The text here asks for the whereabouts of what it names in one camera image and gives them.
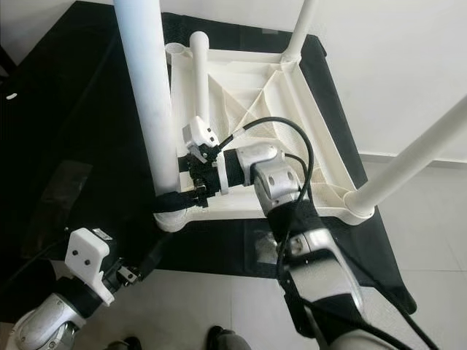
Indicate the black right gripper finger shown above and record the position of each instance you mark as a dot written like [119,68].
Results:
[176,202]

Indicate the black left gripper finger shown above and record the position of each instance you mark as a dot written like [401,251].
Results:
[153,259]

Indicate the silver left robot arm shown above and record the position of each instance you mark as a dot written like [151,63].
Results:
[55,321]

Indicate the grey robot left leg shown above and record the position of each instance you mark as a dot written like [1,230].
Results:
[125,343]

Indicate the grey robot leg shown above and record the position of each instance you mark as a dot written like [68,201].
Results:
[125,343]
[230,339]

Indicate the clear plastic bag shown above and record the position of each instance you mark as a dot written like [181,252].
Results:
[266,248]

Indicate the white plastic table top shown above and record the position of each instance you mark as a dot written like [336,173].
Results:
[270,95]

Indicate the grey robot right leg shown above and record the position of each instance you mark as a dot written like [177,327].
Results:
[230,339]

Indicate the black table cloth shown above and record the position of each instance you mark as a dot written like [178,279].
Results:
[73,131]

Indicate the small white sticker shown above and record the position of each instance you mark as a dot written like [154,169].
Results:
[11,96]

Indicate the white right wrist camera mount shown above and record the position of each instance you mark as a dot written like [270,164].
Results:
[201,135]

